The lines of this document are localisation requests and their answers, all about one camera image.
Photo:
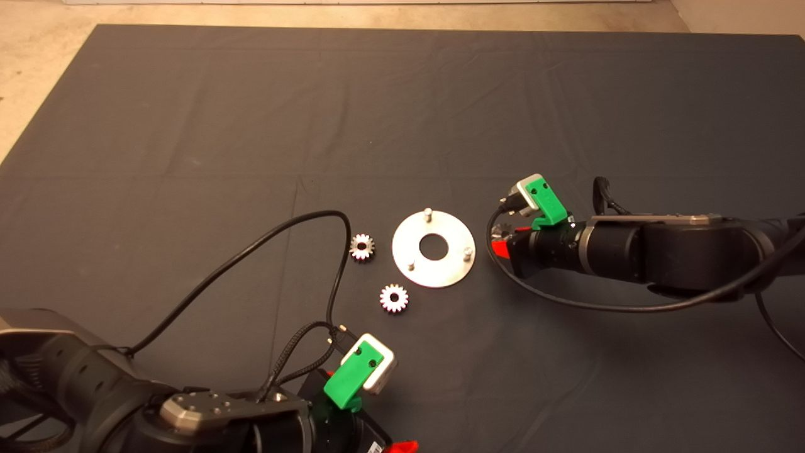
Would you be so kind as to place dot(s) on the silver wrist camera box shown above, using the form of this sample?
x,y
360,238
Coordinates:
x,y
523,192
385,371

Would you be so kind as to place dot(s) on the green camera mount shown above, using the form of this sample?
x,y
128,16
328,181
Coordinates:
x,y
346,377
547,201

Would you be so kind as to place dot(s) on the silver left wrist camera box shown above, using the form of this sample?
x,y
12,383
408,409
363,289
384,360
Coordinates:
x,y
385,371

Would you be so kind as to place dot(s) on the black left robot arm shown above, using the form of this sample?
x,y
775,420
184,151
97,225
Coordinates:
x,y
75,384

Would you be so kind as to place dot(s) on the green left camera mount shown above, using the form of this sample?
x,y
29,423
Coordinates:
x,y
346,377

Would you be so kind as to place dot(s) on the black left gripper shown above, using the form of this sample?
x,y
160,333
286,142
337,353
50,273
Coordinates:
x,y
343,434

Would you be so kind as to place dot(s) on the dark grey table cloth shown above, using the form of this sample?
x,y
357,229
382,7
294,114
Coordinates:
x,y
188,126

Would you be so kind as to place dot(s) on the green right camera mount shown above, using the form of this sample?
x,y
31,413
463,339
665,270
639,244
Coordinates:
x,y
547,201

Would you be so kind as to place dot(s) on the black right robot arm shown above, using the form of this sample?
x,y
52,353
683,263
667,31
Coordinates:
x,y
679,251

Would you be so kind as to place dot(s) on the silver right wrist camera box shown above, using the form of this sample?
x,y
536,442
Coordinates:
x,y
523,192

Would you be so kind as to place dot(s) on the round metal carrier plate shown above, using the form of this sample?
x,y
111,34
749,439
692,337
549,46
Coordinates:
x,y
449,274

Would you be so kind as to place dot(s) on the braided black harness loop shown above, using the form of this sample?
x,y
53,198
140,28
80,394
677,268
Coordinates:
x,y
66,431

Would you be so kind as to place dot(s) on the small steel planetary gear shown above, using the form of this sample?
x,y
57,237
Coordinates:
x,y
385,304
355,251
501,231

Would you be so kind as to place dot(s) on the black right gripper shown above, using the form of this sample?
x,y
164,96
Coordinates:
x,y
553,248

